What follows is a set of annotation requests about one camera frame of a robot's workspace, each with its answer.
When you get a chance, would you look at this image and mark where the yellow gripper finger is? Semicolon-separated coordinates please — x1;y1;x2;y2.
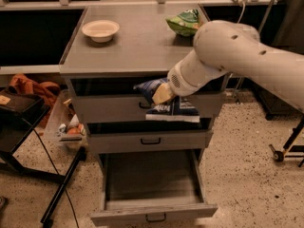
152;83;176;105

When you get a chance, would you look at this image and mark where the blue chip bag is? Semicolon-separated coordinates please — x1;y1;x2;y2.
134;78;200;123

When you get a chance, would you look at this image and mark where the grey top drawer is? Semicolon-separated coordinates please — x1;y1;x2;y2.
71;77;224;124

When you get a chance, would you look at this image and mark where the clear plastic bin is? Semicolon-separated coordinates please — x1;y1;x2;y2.
44;89;87;149

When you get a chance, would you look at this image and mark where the green chip bag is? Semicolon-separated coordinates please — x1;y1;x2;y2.
165;9;201;37

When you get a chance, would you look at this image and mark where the metal pole stand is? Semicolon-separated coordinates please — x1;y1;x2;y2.
232;0;275;105

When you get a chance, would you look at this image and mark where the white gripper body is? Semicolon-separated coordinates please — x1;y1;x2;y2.
167;50;227;97

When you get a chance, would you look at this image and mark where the orange jacket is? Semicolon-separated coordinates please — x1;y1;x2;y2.
9;73;62;128

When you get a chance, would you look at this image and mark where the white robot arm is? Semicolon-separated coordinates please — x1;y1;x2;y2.
153;20;304;112

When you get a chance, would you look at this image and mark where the black floor cable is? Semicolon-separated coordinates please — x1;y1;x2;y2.
22;117;80;228

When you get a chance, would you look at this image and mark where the black side table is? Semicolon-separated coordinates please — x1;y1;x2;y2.
0;90;86;228

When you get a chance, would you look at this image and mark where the grey middle drawer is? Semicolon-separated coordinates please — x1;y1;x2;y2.
87;118;213;153

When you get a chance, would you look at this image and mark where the grey drawer cabinet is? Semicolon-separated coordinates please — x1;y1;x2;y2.
60;4;228;162

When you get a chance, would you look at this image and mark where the black wheeled stand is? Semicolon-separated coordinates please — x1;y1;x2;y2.
269;117;304;167

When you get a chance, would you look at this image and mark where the grey bottom drawer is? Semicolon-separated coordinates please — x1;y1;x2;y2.
91;150;218;226

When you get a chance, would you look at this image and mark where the grey drawer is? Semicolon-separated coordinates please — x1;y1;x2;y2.
87;118;213;153
91;150;218;226
71;77;224;124

